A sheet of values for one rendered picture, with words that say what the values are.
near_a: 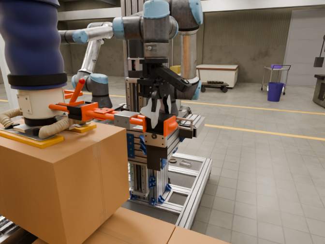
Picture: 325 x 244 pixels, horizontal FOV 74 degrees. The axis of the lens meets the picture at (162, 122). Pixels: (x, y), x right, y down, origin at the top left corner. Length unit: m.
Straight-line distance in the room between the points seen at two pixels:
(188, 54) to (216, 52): 9.63
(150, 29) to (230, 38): 10.13
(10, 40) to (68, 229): 0.74
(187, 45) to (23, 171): 0.91
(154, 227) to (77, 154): 0.61
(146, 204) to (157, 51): 1.46
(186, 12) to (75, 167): 0.81
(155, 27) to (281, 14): 10.24
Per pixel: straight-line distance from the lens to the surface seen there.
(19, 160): 0.99
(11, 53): 1.03
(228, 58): 10.74
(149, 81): 0.67
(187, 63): 1.20
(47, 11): 1.02
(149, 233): 1.25
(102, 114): 0.82
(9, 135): 1.12
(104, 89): 1.54
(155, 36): 0.65
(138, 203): 1.94
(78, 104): 0.95
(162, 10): 0.67
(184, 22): 1.12
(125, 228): 1.28
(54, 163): 0.82
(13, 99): 4.50
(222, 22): 10.85
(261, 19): 10.76
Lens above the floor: 1.43
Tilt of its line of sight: 18 degrees down
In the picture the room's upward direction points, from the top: straight up
